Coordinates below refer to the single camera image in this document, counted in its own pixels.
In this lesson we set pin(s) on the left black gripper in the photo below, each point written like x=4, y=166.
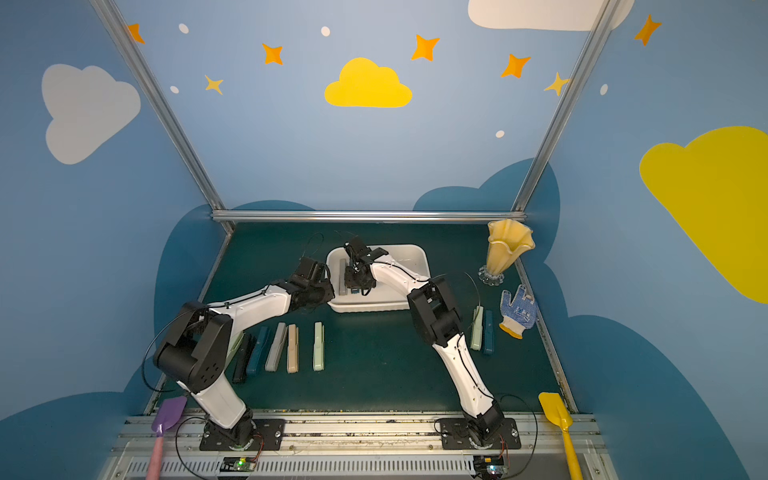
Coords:
x=324, y=287

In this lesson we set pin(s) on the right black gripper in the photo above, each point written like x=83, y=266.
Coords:
x=359, y=274

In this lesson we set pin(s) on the white plastic storage box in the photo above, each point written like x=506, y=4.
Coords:
x=404, y=267

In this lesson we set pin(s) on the black pliers group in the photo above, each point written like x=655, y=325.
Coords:
x=488, y=343
x=243, y=356

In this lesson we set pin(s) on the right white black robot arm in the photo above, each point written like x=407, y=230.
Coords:
x=437, y=320

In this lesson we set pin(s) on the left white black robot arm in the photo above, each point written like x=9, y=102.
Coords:
x=195, y=348

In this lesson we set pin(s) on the beige pliers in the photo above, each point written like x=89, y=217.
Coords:
x=292, y=365

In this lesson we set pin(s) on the yellow ruffled glass vase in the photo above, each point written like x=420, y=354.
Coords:
x=508, y=239

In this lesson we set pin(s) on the blue white work glove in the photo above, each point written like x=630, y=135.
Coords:
x=519, y=312

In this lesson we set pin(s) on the purple toy shovel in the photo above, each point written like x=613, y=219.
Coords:
x=168, y=415

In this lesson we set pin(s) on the left green circuit board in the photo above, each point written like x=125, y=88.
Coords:
x=238, y=465

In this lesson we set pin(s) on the green circuit board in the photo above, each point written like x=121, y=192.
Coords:
x=238, y=465
x=488, y=468

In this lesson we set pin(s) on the right green circuit board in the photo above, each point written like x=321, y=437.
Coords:
x=488, y=468

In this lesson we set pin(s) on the yellow toy shovel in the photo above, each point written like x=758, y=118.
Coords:
x=557, y=414

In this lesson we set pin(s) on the aluminium frame rear bar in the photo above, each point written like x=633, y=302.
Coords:
x=416, y=217

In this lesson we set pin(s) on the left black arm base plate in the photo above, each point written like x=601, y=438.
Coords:
x=264, y=433

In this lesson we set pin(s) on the aluminium rail base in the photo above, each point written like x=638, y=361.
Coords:
x=373, y=445

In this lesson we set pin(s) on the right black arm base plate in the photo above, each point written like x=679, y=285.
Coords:
x=454, y=434

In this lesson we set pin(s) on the left aluminium frame post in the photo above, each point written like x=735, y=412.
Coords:
x=114, y=23

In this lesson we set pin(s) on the aluminium frame post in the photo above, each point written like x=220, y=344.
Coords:
x=583, y=68
x=114, y=23

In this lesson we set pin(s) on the right aluminium frame post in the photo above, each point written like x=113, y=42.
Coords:
x=583, y=68

